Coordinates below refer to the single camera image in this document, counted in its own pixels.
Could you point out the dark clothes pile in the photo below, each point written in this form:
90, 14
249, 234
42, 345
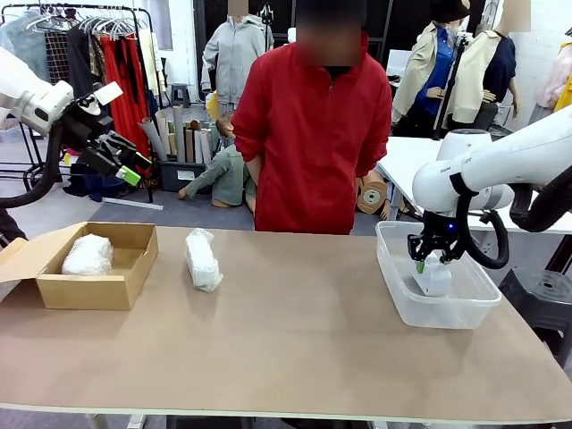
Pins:
89, 185

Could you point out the black hanging garment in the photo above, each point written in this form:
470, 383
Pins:
85, 67

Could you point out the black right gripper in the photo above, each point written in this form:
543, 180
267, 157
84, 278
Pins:
440, 228

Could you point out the white work table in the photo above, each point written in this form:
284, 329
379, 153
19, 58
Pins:
402, 156

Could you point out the leaning grey paper roll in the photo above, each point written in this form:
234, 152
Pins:
154, 140

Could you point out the brown paper roll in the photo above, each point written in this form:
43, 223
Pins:
189, 145

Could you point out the cream paper roll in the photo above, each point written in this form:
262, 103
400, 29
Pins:
163, 132

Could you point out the small grey stool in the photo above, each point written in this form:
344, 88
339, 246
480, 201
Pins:
180, 94

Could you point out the black plastic stool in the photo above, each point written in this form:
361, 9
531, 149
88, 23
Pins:
543, 295

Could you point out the black metal stand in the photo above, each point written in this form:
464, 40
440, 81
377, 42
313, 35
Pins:
31, 172

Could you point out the brown cardboard spool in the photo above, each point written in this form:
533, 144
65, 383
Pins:
373, 196

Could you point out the mannequin in pink top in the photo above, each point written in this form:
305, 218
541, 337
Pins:
554, 80

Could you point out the grey storage bin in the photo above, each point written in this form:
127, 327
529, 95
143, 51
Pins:
179, 176

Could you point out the clear plastic container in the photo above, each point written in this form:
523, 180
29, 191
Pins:
447, 315

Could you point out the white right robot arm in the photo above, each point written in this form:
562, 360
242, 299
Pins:
514, 156

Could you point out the mannequin in cream vest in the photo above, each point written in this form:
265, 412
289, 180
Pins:
496, 62

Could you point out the open brown cardboard box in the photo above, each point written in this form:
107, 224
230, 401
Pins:
85, 290

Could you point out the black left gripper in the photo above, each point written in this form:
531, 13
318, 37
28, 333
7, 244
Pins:
87, 129

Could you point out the white table leg frame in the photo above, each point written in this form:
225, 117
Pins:
134, 421

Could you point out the white paper roll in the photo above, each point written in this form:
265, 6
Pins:
206, 145
198, 147

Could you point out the large bubble-wrapped clock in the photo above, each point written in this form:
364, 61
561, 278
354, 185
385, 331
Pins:
87, 255

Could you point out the tall grey paper roll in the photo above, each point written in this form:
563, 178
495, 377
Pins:
179, 134

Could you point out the black tripod pole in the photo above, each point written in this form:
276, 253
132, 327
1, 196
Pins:
449, 85

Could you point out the red hanging dress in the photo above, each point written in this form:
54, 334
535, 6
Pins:
125, 107

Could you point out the person in red jacket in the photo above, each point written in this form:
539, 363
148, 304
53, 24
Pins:
317, 143

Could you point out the mannequin in beige coat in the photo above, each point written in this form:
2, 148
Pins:
429, 76

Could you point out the pale blue hanging garment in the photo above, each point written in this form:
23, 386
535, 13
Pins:
24, 49

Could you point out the person's right forearm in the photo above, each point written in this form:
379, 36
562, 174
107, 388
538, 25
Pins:
251, 167

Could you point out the small white box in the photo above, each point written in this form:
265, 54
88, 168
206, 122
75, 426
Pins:
435, 279

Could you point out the mannequin in green clothes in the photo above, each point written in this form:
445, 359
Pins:
228, 174

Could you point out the black bucket hat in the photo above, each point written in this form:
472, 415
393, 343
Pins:
449, 11

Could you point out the slim bubble-wrapped clock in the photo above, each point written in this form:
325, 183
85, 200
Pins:
202, 261

